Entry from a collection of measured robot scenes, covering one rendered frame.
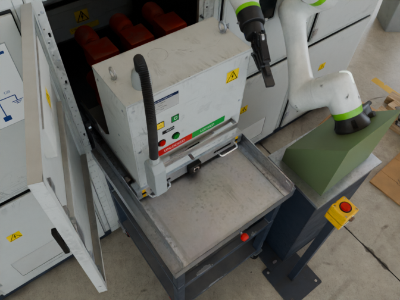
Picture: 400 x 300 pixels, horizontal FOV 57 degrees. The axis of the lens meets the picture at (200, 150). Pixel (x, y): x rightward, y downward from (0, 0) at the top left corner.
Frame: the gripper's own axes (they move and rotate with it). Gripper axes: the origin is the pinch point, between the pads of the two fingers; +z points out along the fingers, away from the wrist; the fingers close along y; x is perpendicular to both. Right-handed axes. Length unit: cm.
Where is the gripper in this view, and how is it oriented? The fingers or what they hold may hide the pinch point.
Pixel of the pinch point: (268, 77)
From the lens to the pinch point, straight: 131.1
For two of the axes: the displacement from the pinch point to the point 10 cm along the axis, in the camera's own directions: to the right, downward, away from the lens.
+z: 2.2, 9.4, -2.7
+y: -0.9, 2.9, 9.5
